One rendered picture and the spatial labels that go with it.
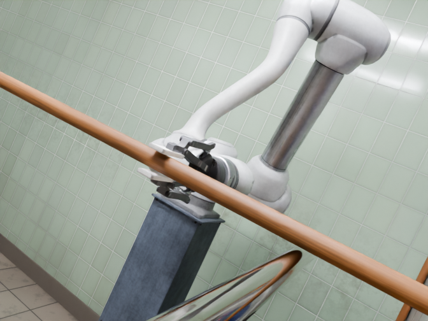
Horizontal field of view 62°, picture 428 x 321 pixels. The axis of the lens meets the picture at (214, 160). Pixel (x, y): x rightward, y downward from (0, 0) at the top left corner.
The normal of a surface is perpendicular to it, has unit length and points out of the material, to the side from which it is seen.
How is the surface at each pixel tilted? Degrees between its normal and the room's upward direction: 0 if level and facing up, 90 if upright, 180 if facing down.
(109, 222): 90
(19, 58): 90
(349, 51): 120
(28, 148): 90
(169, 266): 90
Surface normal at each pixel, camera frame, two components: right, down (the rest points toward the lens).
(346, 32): -0.22, 0.47
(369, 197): -0.39, -0.13
